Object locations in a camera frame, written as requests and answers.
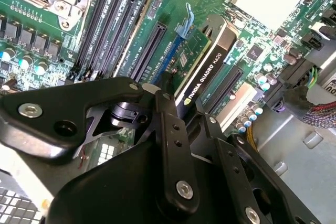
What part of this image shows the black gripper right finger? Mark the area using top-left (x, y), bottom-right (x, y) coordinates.
top-left (194, 97), bottom-right (325, 224)

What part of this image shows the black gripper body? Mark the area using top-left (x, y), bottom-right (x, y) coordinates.
top-left (46, 137), bottom-right (238, 224)

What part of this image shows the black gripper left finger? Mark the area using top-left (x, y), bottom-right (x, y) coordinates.
top-left (0, 71), bottom-right (201, 216)

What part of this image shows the graphics card with black cooler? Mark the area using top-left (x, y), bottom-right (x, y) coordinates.
top-left (167, 14), bottom-right (240, 130)

